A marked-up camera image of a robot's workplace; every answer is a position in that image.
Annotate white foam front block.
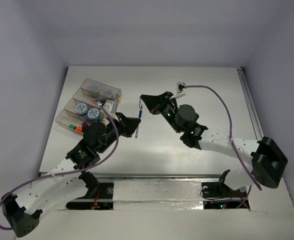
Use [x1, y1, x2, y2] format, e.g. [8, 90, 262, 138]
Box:
[112, 179, 204, 211]

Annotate orange cap black highlighter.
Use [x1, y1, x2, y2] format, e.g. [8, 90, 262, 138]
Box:
[75, 126, 83, 132]

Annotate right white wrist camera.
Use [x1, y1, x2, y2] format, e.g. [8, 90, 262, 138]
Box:
[171, 82, 186, 100]

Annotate aluminium rail right edge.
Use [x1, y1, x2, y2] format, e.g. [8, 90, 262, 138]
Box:
[237, 67, 264, 140]

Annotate clear jar blue pins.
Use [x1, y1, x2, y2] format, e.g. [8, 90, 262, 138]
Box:
[89, 85, 100, 93]

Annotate clear compartment organizer tray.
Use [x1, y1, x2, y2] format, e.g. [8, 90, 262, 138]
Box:
[55, 78, 122, 135]

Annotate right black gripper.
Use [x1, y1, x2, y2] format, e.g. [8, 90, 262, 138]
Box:
[142, 91, 182, 134]

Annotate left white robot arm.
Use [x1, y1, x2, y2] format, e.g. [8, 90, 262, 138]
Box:
[0, 112, 141, 238]

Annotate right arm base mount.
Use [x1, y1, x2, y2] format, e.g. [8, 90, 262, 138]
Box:
[199, 169, 250, 210]

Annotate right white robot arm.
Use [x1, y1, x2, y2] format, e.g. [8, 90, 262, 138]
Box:
[140, 91, 288, 196]

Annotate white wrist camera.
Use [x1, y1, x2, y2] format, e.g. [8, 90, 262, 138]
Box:
[171, 82, 186, 100]
[102, 100, 118, 118]

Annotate blue white tape roll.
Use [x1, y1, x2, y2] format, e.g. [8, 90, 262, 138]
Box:
[75, 102, 89, 116]
[86, 108, 102, 122]

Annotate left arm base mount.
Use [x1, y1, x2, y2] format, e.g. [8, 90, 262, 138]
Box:
[66, 172, 114, 210]

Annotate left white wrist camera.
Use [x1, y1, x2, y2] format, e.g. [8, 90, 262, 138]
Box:
[102, 100, 118, 118]

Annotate blue pen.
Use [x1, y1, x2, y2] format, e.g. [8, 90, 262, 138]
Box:
[134, 98, 143, 140]

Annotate purple cap black highlighter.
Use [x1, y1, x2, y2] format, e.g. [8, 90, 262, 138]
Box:
[81, 122, 89, 127]

